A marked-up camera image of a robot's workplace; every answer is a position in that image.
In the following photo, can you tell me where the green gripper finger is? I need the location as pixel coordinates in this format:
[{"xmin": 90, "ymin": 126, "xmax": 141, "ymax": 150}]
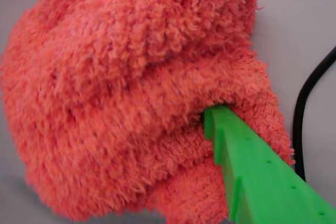
[{"xmin": 203, "ymin": 105, "xmax": 336, "ymax": 224}]

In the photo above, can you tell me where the fluffy coral pink towel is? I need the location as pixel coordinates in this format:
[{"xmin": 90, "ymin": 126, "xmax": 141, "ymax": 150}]
[{"xmin": 0, "ymin": 0, "xmax": 295, "ymax": 224}]

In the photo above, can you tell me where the thick black cable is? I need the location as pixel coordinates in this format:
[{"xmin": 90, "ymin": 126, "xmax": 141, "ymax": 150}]
[{"xmin": 292, "ymin": 47, "xmax": 336, "ymax": 183}]

